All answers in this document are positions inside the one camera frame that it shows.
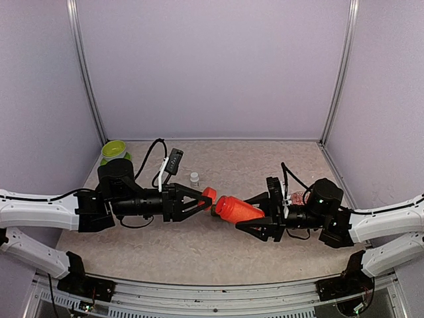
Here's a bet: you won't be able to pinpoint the red patterned bowl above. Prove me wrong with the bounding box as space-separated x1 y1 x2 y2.
289 191 309 205

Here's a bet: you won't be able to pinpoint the left aluminium frame post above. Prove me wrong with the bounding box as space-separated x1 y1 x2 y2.
66 0 109 145

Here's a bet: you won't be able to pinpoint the right aluminium frame post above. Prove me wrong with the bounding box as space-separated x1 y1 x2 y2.
319 0 360 148

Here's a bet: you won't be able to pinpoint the aluminium frame post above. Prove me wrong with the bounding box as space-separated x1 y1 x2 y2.
319 0 360 148
66 0 109 145

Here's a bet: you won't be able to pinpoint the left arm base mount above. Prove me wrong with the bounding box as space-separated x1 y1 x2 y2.
57 274 116 302

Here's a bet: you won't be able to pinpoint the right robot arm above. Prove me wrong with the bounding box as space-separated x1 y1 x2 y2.
235 165 423 294

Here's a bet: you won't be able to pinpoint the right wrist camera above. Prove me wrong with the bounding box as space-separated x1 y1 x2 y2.
266 177 286 206

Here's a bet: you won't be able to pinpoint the orange pill bottle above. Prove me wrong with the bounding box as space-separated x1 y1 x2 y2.
215 196 265 224

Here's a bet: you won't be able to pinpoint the small white pill bottle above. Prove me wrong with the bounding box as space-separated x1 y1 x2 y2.
189 172 199 187

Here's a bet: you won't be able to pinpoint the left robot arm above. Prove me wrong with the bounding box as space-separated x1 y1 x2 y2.
1 156 214 295

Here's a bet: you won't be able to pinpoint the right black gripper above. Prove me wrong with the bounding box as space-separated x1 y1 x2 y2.
236 192 327 243

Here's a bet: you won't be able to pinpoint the green weekly pill organizer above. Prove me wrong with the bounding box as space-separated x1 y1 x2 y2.
210 205 219 217

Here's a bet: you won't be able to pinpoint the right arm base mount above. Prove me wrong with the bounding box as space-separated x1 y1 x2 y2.
315 276 374 301

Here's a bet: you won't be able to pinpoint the orange bottle cap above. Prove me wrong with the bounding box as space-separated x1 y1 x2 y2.
202 187 217 211

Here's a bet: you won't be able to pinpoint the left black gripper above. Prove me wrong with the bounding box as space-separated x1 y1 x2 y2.
111 183 212 223

